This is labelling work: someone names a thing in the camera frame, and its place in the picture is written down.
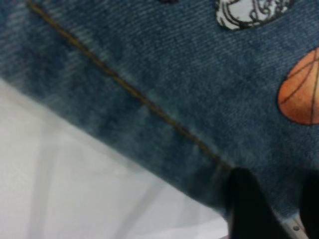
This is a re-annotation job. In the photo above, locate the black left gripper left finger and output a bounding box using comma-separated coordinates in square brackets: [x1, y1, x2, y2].
[228, 168, 295, 239]

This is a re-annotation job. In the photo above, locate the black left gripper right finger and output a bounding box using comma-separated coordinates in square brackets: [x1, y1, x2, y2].
[301, 169, 319, 239]

